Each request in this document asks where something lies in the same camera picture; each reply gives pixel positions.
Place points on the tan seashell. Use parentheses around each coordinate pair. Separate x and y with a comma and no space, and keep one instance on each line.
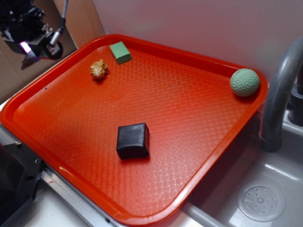
(99,69)

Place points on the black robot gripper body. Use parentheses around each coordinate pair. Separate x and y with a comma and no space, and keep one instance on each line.
(22,28)

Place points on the black faucet knob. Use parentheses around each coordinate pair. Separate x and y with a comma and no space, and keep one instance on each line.
(295,115)

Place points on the black cube block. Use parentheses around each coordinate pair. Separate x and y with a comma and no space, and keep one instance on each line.
(133,141)

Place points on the brown cardboard panel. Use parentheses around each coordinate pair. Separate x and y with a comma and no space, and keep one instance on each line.
(82,26)

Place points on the green rectangular block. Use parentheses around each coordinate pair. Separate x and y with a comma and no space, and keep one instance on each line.
(120,52)

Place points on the round sink drain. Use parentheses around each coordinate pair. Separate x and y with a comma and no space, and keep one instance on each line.
(261,201)

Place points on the grey toy sink basin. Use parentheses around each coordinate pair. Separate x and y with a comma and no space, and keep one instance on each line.
(214,201)

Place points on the green dimpled ball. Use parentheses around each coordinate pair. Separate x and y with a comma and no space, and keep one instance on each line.
(244,82)

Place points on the black metal bracket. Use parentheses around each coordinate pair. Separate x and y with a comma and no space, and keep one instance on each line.
(20,172)

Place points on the red plastic tray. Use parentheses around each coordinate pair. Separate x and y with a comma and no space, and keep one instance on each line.
(71,121)

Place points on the grey curved faucet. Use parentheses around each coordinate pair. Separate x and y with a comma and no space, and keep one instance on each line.
(277,100)

